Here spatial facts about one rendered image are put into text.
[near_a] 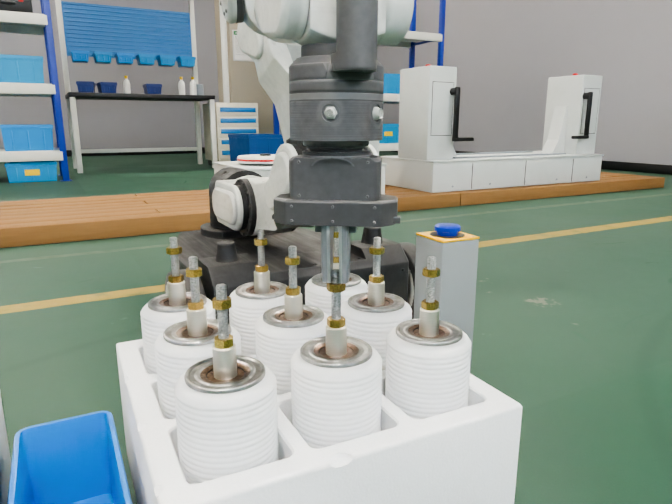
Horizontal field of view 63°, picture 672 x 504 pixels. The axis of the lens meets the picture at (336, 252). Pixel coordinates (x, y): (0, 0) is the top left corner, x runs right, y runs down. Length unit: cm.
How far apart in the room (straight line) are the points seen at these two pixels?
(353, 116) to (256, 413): 28
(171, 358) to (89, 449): 24
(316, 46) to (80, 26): 613
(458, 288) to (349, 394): 36
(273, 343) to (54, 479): 34
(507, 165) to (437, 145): 53
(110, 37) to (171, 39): 63
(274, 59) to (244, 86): 596
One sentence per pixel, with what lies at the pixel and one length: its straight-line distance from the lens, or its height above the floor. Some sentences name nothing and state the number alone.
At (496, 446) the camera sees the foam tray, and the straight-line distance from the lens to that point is 66.
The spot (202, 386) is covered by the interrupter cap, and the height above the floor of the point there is 25.
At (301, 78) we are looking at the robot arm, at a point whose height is 52.
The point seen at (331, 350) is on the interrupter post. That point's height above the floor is 26.
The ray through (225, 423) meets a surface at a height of 23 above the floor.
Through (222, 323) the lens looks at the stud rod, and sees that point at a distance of 52.
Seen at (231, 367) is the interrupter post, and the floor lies 26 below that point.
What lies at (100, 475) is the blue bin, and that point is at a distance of 83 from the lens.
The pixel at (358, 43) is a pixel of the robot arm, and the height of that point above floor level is 55.
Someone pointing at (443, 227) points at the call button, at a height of 33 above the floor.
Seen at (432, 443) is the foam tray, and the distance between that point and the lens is 59.
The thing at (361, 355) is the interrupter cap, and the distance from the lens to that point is 57.
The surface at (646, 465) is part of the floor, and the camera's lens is 96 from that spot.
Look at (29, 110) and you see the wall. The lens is 890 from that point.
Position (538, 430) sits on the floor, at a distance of 98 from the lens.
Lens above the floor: 49
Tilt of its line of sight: 13 degrees down
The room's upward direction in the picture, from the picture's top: straight up
